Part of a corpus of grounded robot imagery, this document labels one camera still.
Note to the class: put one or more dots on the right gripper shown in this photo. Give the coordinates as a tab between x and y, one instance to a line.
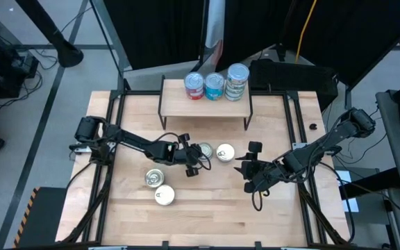
269	172

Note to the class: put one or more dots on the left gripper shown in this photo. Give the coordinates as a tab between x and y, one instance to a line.
187	154

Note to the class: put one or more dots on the green white label can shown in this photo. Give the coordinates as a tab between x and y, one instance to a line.
238	73
237	98
238	91

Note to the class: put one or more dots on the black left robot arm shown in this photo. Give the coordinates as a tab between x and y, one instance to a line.
130	139

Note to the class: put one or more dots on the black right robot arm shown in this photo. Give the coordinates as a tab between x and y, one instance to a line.
325	142

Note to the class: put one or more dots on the wooden shelf with black legs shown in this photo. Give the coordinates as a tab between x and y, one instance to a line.
160	100

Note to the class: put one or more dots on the black backdrop curtain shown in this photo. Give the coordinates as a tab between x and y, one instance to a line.
158	31

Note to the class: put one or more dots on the white pole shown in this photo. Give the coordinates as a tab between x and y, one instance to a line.
215	21

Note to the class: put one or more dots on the black hazard-striped mat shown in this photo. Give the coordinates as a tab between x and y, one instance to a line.
43	218

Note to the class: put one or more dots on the black stand pole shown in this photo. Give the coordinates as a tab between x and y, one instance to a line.
61	45

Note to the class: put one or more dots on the silver corner bracket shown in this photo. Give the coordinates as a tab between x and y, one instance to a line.
299	145
82	150

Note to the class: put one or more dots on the black table frame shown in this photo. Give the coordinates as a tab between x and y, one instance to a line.
137	93

